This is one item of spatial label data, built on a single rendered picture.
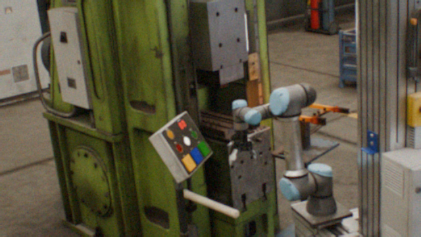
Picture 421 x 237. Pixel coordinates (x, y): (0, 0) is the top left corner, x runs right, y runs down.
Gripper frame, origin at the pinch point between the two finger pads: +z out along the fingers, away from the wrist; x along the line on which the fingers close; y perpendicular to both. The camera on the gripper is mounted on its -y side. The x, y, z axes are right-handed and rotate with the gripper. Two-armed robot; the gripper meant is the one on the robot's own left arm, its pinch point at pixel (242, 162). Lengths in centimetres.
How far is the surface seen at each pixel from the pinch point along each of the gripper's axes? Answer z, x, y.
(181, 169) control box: -6.6, -36.7, 6.5
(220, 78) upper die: -38, 6, -39
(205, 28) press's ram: -68, 0, -40
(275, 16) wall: 69, 391, -760
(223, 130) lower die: -4.5, 5.7, -42.0
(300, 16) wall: 79, 451, -774
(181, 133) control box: -19.8, -29.5, -10.3
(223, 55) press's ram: -51, 9, -41
